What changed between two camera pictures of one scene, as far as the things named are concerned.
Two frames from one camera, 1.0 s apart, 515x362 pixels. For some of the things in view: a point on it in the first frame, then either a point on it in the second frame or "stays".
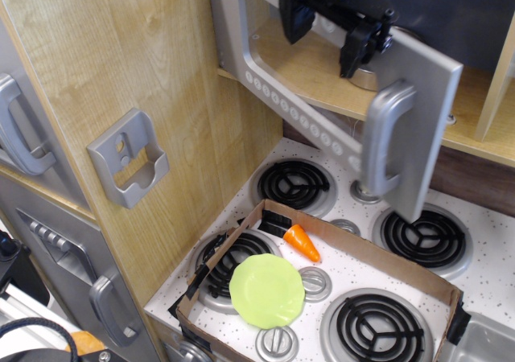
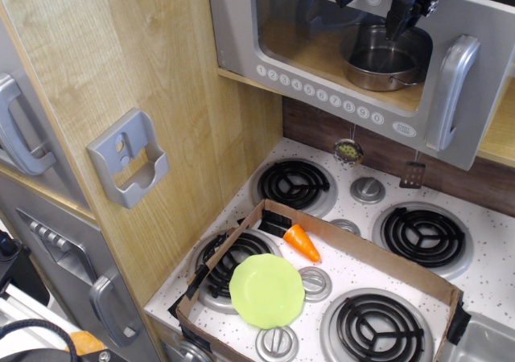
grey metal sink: [485, 339] stays
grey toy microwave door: [409, 117] -> [472, 35]
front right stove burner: [377, 324] stays
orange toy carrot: [298, 236] stays
